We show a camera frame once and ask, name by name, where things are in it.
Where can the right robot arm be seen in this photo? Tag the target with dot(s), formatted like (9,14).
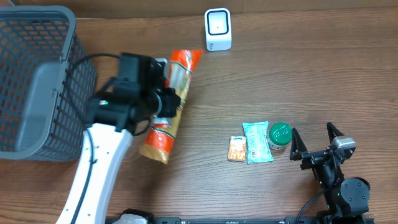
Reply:
(346,199)

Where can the small orange snack packet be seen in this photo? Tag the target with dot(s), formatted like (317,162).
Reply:
(237,148)

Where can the teal tissue packet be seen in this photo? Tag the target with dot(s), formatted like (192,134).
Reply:
(258,149)

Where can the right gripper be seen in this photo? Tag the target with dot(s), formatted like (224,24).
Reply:
(315,154)

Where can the green lid jar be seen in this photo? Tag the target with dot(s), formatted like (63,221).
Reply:
(279,135)

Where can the orange spaghetti package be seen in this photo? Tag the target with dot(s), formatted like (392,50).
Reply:
(161,137)

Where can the white barcode scanner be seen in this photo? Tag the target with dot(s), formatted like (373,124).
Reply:
(218,31)

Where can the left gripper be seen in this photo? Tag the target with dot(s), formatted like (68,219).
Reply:
(173,103)

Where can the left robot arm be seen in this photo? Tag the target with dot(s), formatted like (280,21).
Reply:
(114,112)

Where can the grey plastic shopping basket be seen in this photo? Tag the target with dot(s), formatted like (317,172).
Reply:
(45,83)

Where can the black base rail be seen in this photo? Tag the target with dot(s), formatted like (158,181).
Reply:
(286,220)

